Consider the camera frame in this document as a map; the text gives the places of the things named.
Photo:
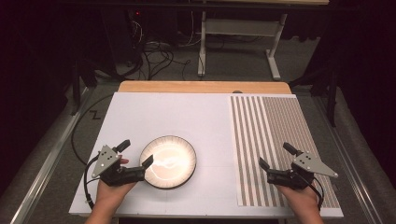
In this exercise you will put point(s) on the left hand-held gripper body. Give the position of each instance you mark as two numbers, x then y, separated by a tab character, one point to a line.
106	160

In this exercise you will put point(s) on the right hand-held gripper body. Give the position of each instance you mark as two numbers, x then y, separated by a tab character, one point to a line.
311	165

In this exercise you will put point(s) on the white plate with dark rim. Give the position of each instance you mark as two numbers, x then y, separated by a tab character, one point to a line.
174	155

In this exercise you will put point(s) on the person's right hand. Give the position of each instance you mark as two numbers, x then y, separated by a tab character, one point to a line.
303	197

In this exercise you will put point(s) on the person's left hand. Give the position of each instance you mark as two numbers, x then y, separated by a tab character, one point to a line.
109	194

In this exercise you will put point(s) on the striped placemat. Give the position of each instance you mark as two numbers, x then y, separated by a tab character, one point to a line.
280	124

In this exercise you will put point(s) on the white board sheet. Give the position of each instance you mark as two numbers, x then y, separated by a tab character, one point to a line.
174	115

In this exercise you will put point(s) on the black tripod stand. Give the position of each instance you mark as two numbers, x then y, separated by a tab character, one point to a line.
332	93
76	84

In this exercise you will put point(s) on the dark computer tower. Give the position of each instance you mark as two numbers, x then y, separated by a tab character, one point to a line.
121	34

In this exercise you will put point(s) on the white metal stand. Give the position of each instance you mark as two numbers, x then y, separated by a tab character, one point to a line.
239	28

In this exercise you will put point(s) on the aluminium floor rail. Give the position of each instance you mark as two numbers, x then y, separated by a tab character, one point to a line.
345	152
49	165

